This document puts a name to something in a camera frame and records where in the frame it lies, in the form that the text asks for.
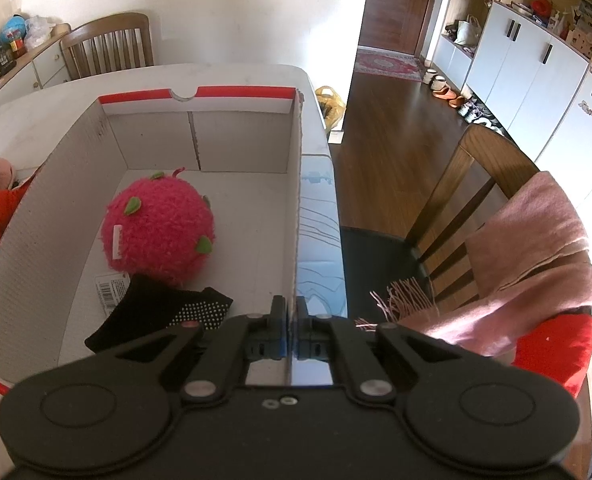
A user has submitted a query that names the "white and red cardboard box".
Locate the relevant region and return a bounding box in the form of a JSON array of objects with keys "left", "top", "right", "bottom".
[{"left": 0, "top": 86, "right": 305, "bottom": 395}]

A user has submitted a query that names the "white barcode tag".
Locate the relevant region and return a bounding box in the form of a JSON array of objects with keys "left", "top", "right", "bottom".
[{"left": 94, "top": 274, "right": 132, "bottom": 308}]

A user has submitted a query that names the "black grip sock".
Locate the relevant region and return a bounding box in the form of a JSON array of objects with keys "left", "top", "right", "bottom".
[{"left": 84, "top": 274, "right": 235, "bottom": 356}]

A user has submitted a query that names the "black seat cushion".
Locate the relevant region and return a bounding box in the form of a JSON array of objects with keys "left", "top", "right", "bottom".
[{"left": 340, "top": 225, "right": 429, "bottom": 331}]

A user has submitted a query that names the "white storage cabinet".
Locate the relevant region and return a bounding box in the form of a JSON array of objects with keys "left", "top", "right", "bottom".
[{"left": 428, "top": 0, "right": 592, "bottom": 161}]

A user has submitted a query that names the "dark wooden dining chair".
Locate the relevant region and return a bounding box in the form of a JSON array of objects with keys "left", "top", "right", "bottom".
[{"left": 403, "top": 124, "right": 541, "bottom": 306}]

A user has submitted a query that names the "blue globe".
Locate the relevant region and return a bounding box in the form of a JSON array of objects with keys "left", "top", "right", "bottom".
[{"left": 1, "top": 14, "right": 27, "bottom": 43}]

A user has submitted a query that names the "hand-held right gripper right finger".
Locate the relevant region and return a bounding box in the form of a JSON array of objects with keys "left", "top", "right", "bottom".
[{"left": 295, "top": 295, "right": 476, "bottom": 405}]

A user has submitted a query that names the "beige canvas bag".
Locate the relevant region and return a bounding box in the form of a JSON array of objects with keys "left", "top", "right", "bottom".
[{"left": 453, "top": 15, "right": 482, "bottom": 48}]

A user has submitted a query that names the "pink fringed scarf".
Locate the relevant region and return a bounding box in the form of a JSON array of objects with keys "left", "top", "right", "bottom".
[{"left": 356, "top": 170, "right": 592, "bottom": 358}]

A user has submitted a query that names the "red cushion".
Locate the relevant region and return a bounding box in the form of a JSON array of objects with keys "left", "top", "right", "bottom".
[{"left": 513, "top": 312, "right": 592, "bottom": 400}]

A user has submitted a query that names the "yellow plastic bag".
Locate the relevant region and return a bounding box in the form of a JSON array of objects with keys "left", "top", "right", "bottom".
[{"left": 316, "top": 86, "right": 347, "bottom": 131}]

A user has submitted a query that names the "white door with magnets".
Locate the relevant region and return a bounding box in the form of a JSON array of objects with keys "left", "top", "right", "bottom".
[{"left": 540, "top": 67, "right": 592, "bottom": 211}]

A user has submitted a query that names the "red patterned rug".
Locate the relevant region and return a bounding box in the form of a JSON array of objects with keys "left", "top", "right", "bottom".
[{"left": 353, "top": 46, "right": 427, "bottom": 83}]

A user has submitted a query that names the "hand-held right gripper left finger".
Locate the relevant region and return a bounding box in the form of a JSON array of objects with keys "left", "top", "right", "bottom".
[{"left": 115, "top": 295, "right": 289, "bottom": 405}]

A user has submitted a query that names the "white wooden-top sideboard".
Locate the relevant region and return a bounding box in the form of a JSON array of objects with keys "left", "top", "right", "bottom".
[{"left": 0, "top": 22, "right": 72, "bottom": 111}]

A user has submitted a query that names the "wooden slat-back chair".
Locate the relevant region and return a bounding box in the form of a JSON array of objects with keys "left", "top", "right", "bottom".
[{"left": 59, "top": 12, "right": 155, "bottom": 81}]

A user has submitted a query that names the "row of shoes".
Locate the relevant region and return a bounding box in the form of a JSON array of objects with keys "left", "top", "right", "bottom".
[{"left": 422, "top": 66, "right": 506, "bottom": 136}]

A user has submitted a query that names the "pink plush ball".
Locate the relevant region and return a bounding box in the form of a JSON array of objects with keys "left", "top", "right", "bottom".
[{"left": 99, "top": 167, "right": 217, "bottom": 291}]

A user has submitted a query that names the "clear plastic bag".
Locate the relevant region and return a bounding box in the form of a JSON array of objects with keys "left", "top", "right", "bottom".
[{"left": 23, "top": 15, "right": 57, "bottom": 51}]

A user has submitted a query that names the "dark wooden door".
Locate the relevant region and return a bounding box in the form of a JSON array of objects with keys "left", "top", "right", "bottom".
[{"left": 358, "top": 0, "right": 449, "bottom": 58}]

